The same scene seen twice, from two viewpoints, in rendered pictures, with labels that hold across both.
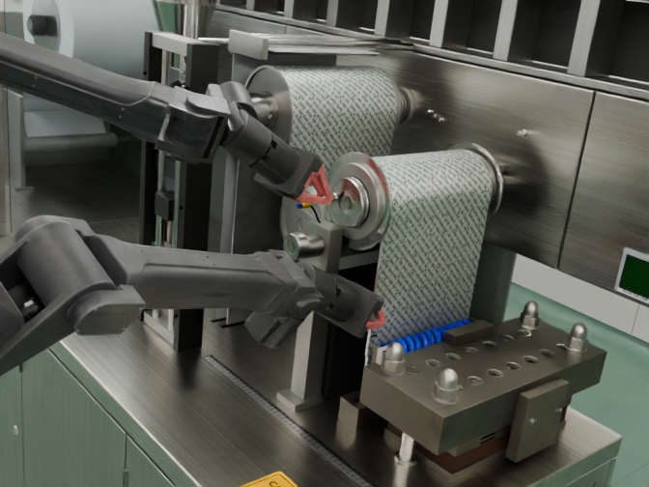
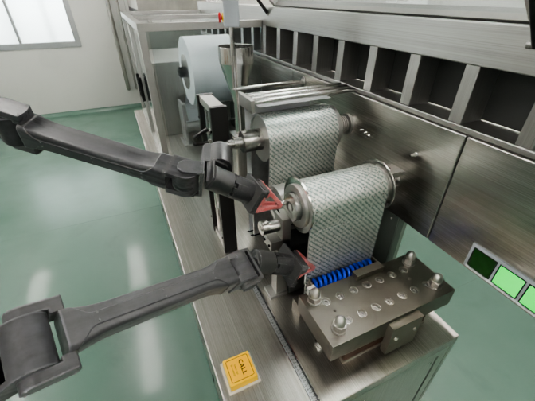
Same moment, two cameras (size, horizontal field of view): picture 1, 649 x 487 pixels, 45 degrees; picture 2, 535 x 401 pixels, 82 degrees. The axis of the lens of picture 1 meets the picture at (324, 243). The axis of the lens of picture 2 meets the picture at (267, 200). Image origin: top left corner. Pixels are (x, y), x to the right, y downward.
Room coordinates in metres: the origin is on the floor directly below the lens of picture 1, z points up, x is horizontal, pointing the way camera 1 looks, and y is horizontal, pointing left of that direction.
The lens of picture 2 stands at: (0.50, -0.15, 1.70)
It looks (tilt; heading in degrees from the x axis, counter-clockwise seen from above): 34 degrees down; 17
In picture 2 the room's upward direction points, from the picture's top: straight up
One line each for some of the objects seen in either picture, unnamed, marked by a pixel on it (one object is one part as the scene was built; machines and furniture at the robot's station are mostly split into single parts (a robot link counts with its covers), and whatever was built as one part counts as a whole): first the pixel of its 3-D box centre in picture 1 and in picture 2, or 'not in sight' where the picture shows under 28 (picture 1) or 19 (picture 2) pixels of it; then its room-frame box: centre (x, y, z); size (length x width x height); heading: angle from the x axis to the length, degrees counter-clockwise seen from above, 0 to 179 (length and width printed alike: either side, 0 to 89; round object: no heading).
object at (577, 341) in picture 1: (578, 335); (436, 279); (1.18, -0.43, 1.05); 0.04 x 0.04 x 0.04
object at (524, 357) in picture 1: (489, 375); (376, 299); (1.11, -0.28, 1.00); 0.40 x 0.16 x 0.06; 131
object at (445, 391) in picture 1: (447, 384); (339, 323); (0.97, -0.19, 1.05); 0.04 x 0.04 x 0.04
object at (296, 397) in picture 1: (307, 317); (275, 257); (1.14, 0.01, 1.05); 0.06 x 0.05 x 0.31; 131
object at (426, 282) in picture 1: (427, 288); (343, 247); (1.17, -0.17, 1.11); 0.23 x 0.01 x 0.18; 131
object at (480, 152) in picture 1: (466, 186); (375, 184); (1.31, -0.23, 1.25); 0.15 x 0.01 x 0.15; 41
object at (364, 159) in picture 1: (356, 201); (298, 205); (1.14, -0.04, 1.25); 0.15 x 0.01 x 0.15; 41
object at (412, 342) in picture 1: (429, 340); (343, 273); (1.16, -0.19, 1.03); 0.21 x 0.04 x 0.03; 131
